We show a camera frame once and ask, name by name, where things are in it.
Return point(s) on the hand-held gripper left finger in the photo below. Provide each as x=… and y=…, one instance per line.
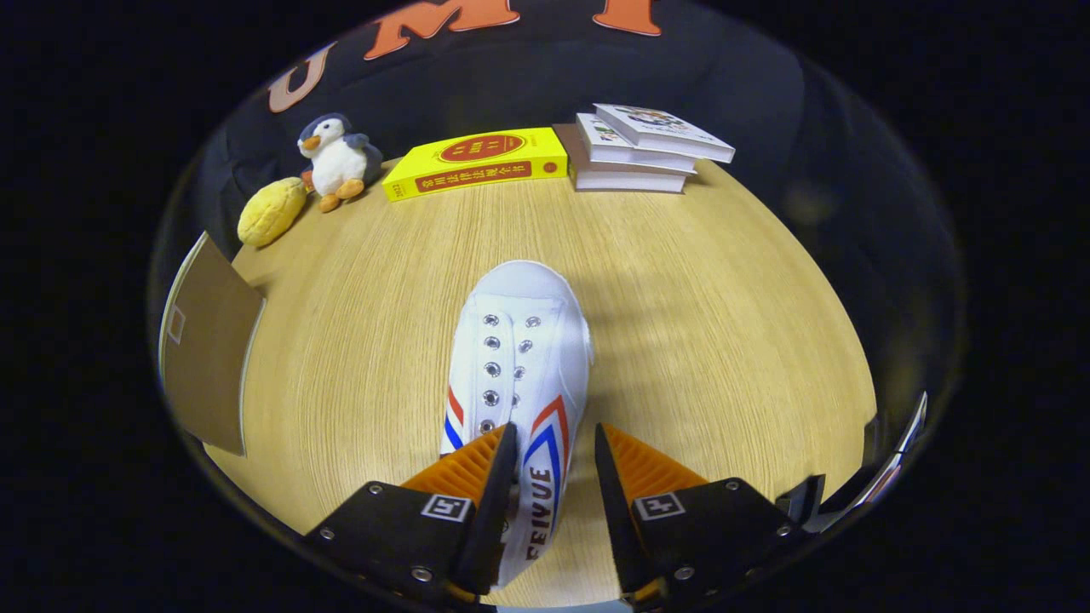
x=494, y=511

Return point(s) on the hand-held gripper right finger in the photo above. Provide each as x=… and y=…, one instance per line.
x=617, y=511

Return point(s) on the white canvas shoe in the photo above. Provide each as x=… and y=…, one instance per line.
x=532, y=298

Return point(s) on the brown fabric storage box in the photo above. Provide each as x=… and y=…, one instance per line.
x=213, y=358

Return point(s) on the brown cover book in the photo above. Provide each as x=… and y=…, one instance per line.
x=626, y=181

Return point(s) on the thick yellow book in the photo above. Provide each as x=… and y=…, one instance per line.
x=477, y=162

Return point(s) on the white paperback book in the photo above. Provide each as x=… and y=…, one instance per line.
x=617, y=149

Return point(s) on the yellow bread plush toy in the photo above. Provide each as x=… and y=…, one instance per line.
x=271, y=213

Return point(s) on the penguin plush toy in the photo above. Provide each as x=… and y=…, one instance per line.
x=341, y=162

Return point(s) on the white book with illustrated cover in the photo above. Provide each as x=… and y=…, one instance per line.
x=664, y=132

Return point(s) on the black backdrop cloth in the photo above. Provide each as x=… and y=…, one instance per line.
x=766, y=85

